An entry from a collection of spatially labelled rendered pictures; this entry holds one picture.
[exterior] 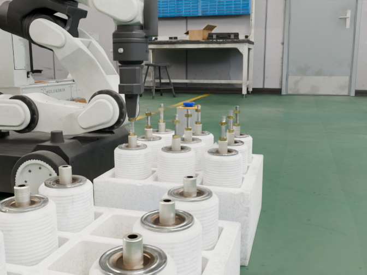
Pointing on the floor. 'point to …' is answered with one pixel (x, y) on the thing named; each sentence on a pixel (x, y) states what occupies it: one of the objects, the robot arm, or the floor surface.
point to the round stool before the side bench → (159, 78)
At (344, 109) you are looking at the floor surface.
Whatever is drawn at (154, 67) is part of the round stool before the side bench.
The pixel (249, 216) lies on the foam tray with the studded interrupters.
